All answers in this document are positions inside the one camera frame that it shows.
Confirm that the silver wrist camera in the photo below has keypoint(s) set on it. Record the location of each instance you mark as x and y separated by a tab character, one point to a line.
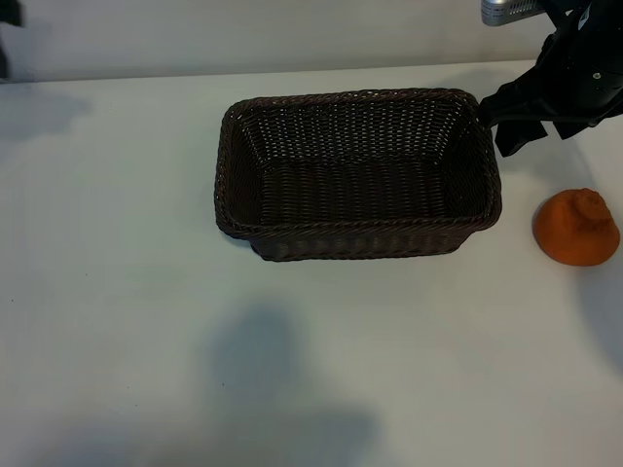
501	12

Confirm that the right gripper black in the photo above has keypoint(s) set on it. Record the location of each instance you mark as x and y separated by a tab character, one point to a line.
584	73

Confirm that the dark brown woven basket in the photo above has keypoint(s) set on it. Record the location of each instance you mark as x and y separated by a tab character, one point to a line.
340	194

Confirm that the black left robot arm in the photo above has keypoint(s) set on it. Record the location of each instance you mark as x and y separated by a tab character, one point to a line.
10	12

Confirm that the orange with bumpy neck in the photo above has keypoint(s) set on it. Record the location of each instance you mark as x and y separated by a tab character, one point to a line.
576	228

